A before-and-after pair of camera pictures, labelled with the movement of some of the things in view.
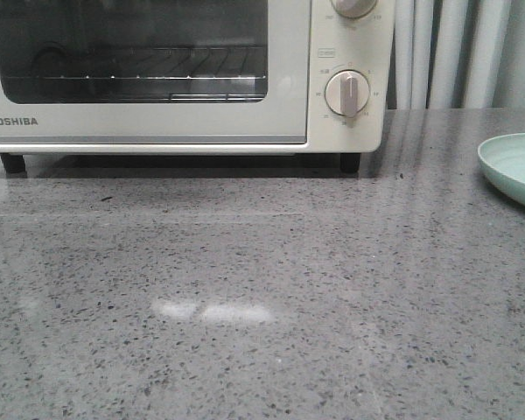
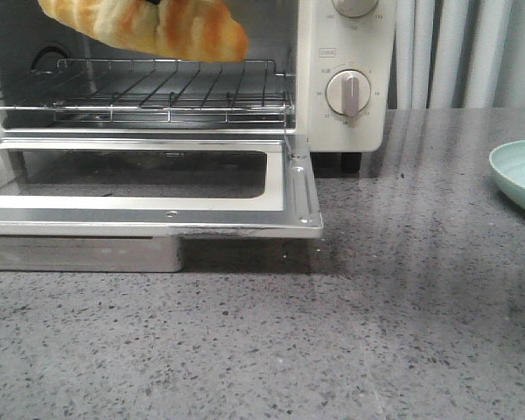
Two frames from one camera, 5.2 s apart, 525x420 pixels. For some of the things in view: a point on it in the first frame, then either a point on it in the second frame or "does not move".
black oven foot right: [350, 162] does not move
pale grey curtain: [466, 54] does not move
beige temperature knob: [353, 9] does not move
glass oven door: [146, 72] -> [123, 205]
